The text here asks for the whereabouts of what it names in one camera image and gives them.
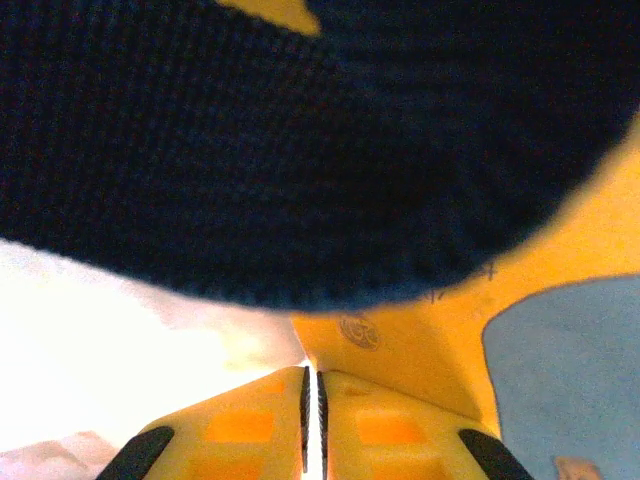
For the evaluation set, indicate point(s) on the navy blue student backpack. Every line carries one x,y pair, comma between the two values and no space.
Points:
250,150

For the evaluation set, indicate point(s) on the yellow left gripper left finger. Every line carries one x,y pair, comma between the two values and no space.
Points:
235,430

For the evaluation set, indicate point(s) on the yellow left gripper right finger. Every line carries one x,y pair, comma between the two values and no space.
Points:
395,435

